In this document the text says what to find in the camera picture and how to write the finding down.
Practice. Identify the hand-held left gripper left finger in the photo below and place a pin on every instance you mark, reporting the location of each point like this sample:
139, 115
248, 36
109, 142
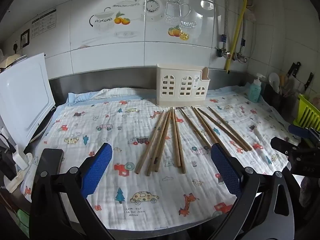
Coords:
97, 170

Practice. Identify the white appliance lid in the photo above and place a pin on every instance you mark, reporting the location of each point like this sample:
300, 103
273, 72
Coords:
22, 97

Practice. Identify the black wall socket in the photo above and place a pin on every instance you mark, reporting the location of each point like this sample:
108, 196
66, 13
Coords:
25, 38

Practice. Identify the white ladle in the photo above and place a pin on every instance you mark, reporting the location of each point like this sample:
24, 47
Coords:
274, 81

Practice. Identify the metal water valve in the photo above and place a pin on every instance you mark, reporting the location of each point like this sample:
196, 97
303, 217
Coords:
241, 57

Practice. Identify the metal valve with red knob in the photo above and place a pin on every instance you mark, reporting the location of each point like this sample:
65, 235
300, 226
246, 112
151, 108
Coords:
223, 53

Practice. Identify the beige rice cooker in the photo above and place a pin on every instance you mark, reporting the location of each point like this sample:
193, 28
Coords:
8, 61

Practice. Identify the white wall info sticker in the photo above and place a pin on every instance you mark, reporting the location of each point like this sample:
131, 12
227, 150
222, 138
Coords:
43, 23

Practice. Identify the teaware and fruit wall decal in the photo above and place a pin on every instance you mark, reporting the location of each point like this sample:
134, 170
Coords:
150, 7

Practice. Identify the black smartphone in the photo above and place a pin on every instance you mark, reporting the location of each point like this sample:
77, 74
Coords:
51, 158

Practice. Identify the beige spatula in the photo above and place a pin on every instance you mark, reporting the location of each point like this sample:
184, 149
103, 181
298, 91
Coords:
283, 83

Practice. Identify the white charger plug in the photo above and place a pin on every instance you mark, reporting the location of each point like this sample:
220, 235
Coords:
21, 158

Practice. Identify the person's right hand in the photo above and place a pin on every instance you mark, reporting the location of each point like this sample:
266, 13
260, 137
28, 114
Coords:
307, 192

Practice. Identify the row of wooden chopsticks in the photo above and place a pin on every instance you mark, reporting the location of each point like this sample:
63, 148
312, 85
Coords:
176, 142

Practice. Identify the white power strip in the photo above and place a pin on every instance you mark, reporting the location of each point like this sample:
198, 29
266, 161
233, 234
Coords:
15, 181

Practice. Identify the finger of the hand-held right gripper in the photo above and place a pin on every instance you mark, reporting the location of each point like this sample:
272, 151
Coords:
298, 130
282, 146

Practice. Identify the teal soap pump bottle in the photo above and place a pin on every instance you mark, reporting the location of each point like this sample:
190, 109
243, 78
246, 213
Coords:
255, 91

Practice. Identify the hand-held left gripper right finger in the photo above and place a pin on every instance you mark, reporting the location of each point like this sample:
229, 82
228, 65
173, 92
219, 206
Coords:
225, 170

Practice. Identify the cream plastic chopstick holder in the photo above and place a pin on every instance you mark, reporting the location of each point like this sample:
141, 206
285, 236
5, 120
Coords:
175, 95

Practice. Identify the green dish rack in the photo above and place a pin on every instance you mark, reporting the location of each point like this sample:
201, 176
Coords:
308, 111

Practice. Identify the small wall socket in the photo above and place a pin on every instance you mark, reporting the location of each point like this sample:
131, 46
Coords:
16, 48

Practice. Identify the white printed cartoon cloth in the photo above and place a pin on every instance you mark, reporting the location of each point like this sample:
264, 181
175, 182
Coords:
140, 200

